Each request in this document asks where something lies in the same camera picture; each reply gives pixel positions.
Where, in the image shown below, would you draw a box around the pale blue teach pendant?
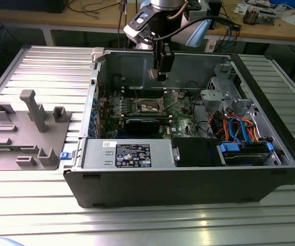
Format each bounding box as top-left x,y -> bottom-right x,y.
185,19 -> 213,49

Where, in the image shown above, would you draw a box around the black power supply label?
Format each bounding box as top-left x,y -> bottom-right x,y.
115,143 -> 151,169

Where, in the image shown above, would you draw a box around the grey power supply box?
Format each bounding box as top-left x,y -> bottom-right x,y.
82,138 -> 175,170

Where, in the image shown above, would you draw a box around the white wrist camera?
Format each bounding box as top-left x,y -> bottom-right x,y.
123,10 -> 154,44

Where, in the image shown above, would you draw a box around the black camera cable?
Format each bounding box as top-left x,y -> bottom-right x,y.
151,15 -> 242,42

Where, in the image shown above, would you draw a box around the white papers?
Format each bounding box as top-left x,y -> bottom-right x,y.
278,13 -> 295,27

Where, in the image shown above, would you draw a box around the silver metal drive cage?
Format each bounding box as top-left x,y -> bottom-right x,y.
200,64 -> 255,121

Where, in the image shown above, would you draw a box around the grey plastic parts rack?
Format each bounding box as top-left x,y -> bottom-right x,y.
0,89 -> 73,171

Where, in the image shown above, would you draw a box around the orange wire bundle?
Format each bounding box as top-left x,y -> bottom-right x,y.
213,116 -> 261,143

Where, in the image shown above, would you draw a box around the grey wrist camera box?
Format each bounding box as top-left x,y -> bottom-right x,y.
187,0 -> 210,22

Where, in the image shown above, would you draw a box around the CPU chip with silver top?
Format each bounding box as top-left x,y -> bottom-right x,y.
146,68 -> 159,80

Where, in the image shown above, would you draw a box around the beige case latch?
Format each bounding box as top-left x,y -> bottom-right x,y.
90,48 -> 106,64

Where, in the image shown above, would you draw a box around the metal fin cooler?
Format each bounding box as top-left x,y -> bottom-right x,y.
243,6 -> 260,25

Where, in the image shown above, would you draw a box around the metal socket cover frame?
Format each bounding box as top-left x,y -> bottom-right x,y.
159,90 -> 187,106

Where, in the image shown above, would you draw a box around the black graphics card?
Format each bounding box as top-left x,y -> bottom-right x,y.
125,118 -> 161,135

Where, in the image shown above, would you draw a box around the thick black cable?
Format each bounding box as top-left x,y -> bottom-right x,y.
191,94 -> 214,139

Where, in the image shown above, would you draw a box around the black PC case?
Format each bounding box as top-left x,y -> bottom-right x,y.
63,47 -> 295,210

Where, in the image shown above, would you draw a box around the blue flat data cable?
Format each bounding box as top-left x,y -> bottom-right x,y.
228,116 -> 248,144

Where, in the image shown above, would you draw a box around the black tower box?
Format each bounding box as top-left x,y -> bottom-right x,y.
208,0 -> 222,29

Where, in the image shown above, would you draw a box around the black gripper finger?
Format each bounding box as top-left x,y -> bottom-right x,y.
153,40 -> 175,82

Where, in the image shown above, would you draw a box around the black drive bay unit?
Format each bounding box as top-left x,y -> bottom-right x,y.
171,137 -> 226,167

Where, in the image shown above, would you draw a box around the hard disk in blue carrier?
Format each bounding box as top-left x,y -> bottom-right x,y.
218,142 -> 274,167

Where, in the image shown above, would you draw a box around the green motherboard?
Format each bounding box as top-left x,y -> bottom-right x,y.
98,88 -> 205,139

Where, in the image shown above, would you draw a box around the wooden desk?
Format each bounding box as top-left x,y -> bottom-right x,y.
0,0 -> 295,46

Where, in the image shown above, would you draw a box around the large black device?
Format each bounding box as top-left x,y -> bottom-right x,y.
0,0 -> 66,14

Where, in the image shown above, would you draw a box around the CPU socket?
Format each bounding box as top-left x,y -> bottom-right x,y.
136,98 -> 166,116

